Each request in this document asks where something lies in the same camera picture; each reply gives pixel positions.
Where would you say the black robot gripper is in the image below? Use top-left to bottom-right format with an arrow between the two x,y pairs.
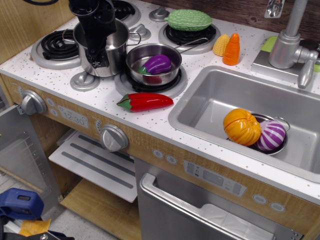
69,0 -> 117,69

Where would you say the tall steel pot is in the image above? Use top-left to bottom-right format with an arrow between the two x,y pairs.
73,19 -> 130,77

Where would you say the front right stove burner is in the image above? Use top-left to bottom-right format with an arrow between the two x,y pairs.
114,67 -> 188,98

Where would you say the stove burner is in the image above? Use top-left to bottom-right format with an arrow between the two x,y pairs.
112,0 -> 141,28
31,29 -> 81,70
158,23 -> 221,55
114,67 -> 188,98

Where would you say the front left stove burner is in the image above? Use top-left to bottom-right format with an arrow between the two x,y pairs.
31,29 -> 81,70

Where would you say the back left stove burner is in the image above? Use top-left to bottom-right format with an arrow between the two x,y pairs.
112,0 -> 141,28

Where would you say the back right stove burner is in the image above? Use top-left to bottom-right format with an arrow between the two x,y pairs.
158,23 -> 221,55

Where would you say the silver stovetop knob front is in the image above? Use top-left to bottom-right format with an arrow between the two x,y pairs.
70,71 -> 100,92

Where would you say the silver stovetop knob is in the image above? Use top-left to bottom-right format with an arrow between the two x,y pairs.
70,71 -> 100,92
129,24 -> 152,42
148,6 -> 170,22

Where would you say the silver stovetop knob middle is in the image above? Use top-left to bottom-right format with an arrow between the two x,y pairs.
129,24 -> 152,42

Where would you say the small steel saucepan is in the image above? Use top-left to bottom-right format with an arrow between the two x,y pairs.
125,43 -> 198,86

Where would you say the red toy pepper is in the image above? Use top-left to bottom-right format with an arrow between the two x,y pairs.
117,92 -> 174,113

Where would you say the purple toy eggplant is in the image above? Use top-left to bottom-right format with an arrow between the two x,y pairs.
137,54 -> 172,75

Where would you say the silver stovetop knob back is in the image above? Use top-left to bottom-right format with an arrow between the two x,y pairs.
148,6 -> 170,22

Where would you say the right silver oven knob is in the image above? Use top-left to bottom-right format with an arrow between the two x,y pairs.
100,124 -> 129,152

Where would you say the silver oven knob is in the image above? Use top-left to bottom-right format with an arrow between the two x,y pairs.
100,124 -> 129,152
21,89 -> 47,115

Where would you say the left silver oven knob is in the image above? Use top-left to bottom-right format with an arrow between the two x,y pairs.
21,89 -> 47,115

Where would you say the green toy bitter gourd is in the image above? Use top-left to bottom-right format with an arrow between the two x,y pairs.
164,9 -> 213,32

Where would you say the white oven rack shelf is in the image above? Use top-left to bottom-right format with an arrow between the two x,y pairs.
49,131 -> 137,203

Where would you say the silver sink basin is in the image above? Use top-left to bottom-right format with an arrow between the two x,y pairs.
168,66 -> 320,183

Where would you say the yellow toy corn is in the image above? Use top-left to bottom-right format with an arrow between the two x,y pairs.
212,34 -> 230,57

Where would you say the open oven door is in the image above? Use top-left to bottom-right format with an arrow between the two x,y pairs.
0,105 -> 61,215

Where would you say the orange toy carrot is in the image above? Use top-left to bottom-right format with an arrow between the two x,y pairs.
222,33 -> 240,66

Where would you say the orange toy pumpkin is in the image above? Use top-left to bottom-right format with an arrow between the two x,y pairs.
223,108 -> 262,146

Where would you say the blue clamp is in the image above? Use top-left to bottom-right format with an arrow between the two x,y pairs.
0,188 -> 44,220

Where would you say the silver dishwasher door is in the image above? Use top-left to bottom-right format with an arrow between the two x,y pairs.
134,158 -> 304,240

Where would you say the steel bowl in sink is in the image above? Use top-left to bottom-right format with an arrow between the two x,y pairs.
226,112 -> 291,156

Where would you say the silver toy faucet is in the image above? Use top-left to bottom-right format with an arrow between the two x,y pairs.
251,0 -> 319,89

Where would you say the purple striped toy onion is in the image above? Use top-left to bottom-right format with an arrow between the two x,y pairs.
254,120 -> 286,151

